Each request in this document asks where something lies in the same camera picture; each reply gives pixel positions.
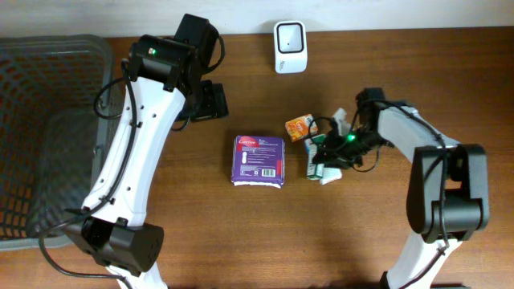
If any green gum pack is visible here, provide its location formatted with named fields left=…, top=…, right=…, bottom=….
left=304, top=134, right=325, bottom=180

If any orange small box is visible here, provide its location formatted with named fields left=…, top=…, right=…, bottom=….
left=285, top=114, right=318, bottom=142

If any purple sanitary pad pack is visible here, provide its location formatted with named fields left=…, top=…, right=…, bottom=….
left=230, top=135, right=285, bottom=189

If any white green medicine box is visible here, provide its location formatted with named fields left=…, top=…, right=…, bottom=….
left=320, top=168, right=342, bottom=185

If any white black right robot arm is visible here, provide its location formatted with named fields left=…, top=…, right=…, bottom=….
left=309, top=88, right=490, bottom=288

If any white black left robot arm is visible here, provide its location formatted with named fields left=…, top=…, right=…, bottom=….
left=52, top=14, right=229, bottom=288

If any white barcode scanner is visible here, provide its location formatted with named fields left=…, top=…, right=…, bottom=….
left=273, top=20, right=308, bottom=74

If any grey plastic mesh basket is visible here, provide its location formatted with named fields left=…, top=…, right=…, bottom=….
left=1, top=35, right=124, bottom=251

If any black right camera cable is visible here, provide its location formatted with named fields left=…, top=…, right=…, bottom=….
left=306, top=116, right=381, bottom=173

